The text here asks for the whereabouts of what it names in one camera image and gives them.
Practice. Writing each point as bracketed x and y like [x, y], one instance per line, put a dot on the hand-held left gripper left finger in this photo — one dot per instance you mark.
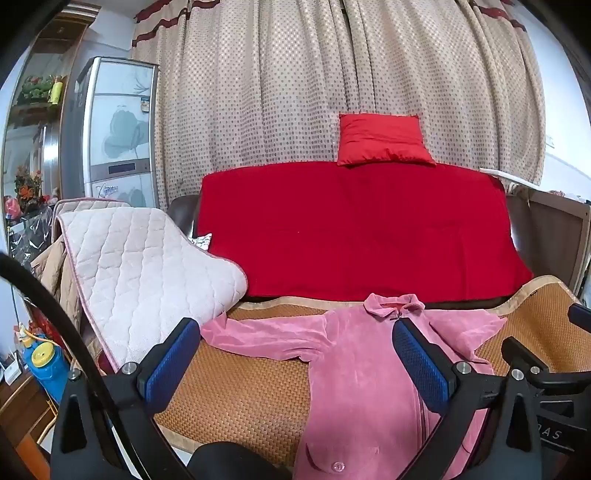
[171, 364]

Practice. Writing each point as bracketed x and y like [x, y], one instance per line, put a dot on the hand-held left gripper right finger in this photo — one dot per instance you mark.
[422, 364]

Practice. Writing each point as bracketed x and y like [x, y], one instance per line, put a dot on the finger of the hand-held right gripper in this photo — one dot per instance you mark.
[519, 350]
[579, 316]

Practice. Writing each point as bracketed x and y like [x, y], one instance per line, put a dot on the woven bamboo mat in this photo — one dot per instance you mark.
[240, 397]

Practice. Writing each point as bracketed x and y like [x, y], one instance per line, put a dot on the white quilted pad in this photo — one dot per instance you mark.
[138, 277]

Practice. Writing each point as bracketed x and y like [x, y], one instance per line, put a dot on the dark cloth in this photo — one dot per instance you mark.
[240, 464]

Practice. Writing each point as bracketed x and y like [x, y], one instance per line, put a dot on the blue and yellow container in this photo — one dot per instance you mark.
[46, 369]

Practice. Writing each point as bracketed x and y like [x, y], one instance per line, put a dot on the small patterned cloth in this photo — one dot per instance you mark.
[202, 242]

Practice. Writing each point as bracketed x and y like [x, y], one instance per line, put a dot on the beige coat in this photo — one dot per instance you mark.
[55, 277]

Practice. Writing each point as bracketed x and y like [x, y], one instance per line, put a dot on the red blanket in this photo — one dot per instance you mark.
[351, 230]

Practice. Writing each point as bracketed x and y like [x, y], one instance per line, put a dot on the wooden side table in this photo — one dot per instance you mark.
[23, 415]

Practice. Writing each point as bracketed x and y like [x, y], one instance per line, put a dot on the white board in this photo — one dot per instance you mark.
[508, 177]

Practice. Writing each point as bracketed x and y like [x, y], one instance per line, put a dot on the red cushion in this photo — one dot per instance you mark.
[383, 138]

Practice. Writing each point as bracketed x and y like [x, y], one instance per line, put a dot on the artificial flower bouquet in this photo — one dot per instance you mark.
[27, 184]

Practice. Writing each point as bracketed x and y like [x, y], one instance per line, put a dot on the silver floral refrigerator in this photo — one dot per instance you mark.
[120, 138]

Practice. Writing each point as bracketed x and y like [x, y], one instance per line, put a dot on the beige dotted curtain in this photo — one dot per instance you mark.
[277, 92]

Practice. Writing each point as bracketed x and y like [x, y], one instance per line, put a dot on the yellow-green bottle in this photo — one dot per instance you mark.
[57, 92]

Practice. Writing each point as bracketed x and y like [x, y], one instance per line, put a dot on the green artificial plants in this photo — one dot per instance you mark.
[37, 87]

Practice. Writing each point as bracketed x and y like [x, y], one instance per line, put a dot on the wooden cabinet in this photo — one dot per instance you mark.
[69, 32]

